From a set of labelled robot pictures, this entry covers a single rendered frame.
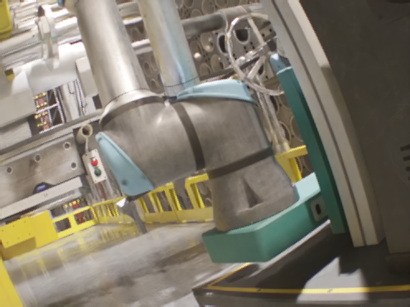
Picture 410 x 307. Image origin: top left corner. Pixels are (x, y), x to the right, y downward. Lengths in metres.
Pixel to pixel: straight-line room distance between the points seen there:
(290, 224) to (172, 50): 0.42
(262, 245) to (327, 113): 0.23
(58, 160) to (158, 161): 1.60
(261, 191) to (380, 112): 0.27
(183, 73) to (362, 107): 0.48
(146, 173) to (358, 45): 0.38
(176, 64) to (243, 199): 0.33
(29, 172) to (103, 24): 1.54
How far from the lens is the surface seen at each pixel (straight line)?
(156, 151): 0.69
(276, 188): 0.71
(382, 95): 0.52
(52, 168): 2.25
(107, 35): 0.78
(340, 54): 0.54
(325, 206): 0.78
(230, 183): 0.71
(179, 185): 1.15
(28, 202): 2.15
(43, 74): 2.45
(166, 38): 0.91
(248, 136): 0.71
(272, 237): 0.69
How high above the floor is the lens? 0.57
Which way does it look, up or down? 1 degrees down
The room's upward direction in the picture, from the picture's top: 21 degrees counter-clockwise
